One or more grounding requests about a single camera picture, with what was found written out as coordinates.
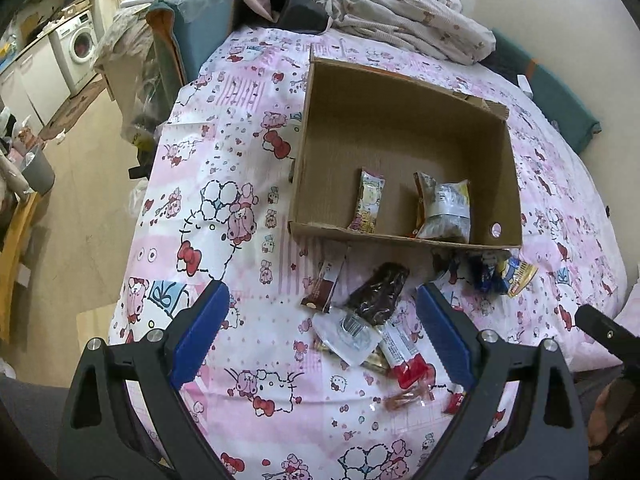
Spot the pale pink-yellow snack packet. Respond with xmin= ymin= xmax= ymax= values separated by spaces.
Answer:
xmin=349 ymin=167 xmax=387 ymax=235

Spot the silver white snack packet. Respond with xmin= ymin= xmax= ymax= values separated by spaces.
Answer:
xmin=412 ymin=171 xmax=473 ymax=244

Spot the white washing machine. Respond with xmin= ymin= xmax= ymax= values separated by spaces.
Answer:
xmin=50 ymin=9 xmax=102 ymax=97

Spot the patterned cloth pile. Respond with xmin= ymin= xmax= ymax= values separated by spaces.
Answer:
xmin=94 ymin=7 xmax=154 ymax=74

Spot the grey bucket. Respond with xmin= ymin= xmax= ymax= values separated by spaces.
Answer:
xmin=20 ymin=144 xmax=56 ymax=196

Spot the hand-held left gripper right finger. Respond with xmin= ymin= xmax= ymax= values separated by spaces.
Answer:
xmin=415 ymin=282 xmax=591 ymax=480

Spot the red white stick packet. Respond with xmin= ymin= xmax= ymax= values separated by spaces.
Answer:
xmin=377 ymin=322 xmax=437 ymax=389

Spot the pink cartoon printed bedsheet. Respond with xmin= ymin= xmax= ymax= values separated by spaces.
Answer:
xmin=107 ymin=27 xmax=629 ymax=480

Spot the dark brown snack packet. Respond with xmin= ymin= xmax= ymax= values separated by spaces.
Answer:
xmin=347 ymin=262 xmax=411 ymax=322

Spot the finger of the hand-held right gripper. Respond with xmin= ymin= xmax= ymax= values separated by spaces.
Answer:
xmin=574 ymin=304 xmax=640 ymax=367

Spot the yellow wooden chair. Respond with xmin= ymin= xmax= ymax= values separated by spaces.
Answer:
xmin=0 ymin=189 xmax=42 ymax=342

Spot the clear plastic bag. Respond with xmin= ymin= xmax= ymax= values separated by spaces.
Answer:
xmin=120 ymin=50 xmax=167 ymax=147

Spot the red printed candy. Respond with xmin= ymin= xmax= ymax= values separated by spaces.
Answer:
xmin=442 ymin=382 xmax=469 ymax=415

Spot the teal blanket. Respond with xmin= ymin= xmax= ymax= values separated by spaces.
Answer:
xmin=487 ymin=27 xmax=602 ymax=156

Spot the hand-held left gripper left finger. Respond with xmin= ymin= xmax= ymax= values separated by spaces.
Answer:
xmin=57 ymin=281 xmax=231 ymax=480

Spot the clear white labelled packet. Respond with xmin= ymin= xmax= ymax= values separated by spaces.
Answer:
xmin=312 ymin=307 xmax=384 ymax=367

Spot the brown cardboard box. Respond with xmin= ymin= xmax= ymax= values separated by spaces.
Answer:
xmin=287 ymin=56 xmax=524 ymax=252

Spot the blue yellow snack packet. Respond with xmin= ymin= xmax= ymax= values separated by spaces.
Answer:
xmin=467 ymin=250 xmax=539 ymax=299

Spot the brown chocolate bar packet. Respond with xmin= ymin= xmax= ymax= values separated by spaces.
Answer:
xmin=300 ymin=254 xmax=349 ymax=312

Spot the person's right hand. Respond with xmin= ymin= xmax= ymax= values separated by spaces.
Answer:
xmin=591 ymin=377 xmax=636 ymax=455

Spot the orange clear candy wrapper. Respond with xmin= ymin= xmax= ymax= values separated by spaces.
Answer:
xmin=382 ymin=382 xmax=436 ymax=412

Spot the dark cloth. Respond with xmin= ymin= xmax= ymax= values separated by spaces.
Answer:
xmin=269 ymin=0 xmax=334 ymax=37

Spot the white cabinet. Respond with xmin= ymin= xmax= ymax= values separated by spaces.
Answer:
xmin=0 ymin=35 xmax=72 ymax=127

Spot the crumpled beige printed blanket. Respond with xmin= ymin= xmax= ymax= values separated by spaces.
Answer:
xmin=300 ymin=0 xmax=498 ymax=67

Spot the gold snack packet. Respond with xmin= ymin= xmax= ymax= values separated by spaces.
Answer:
xmin=314 ymin=337 xmax=392 ymax=374

